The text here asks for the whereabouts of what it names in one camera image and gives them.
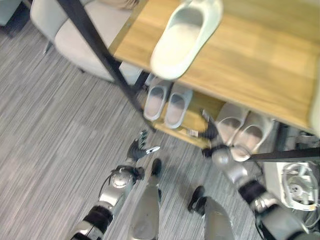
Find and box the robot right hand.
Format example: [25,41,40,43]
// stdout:
[189,108,222,150]

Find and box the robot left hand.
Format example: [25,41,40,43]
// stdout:
[127,129,161,164]

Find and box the black equipment behind rack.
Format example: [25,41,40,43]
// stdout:
[276,123,320,157]

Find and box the beige slipper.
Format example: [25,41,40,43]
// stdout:
[229,112,273,162]
[214,102,250,147]

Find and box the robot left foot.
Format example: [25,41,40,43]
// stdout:
[150,157,163,177]

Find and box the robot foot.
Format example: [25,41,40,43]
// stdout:
[186,185,208,216]
[150,157,163,177]

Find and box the grey blue slipper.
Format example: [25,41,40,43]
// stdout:
[163,84,194,130]
[142,79,169,121]

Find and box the robot left leg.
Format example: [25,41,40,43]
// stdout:
[126,174,161,240]

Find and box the robot leg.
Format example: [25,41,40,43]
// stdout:
[202,196,237,240]
[126,174,161,240]

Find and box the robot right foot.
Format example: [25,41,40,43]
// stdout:
[186,185,208,216]

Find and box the wooden shelf board, large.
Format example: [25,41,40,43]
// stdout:
[109,0,320,134]

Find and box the robot right leg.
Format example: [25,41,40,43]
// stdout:
[202,196,237,240]

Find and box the white box appliance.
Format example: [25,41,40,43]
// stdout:
[263,161,320,213]

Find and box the pale green slipper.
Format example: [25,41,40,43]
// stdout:
[149,0,224,81]

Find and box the pale cream slipper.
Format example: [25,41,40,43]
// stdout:
[309,98,320,137]

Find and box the beige upholstered sofa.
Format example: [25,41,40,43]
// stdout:
[29,0,147,84]

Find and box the pink beige cushion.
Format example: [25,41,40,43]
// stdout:
[96,0,140,11]

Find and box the dark grey furniture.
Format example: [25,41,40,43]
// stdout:
[0,0,32,38]

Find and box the black metal rack frame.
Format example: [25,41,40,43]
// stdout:
[56,0,320,163]

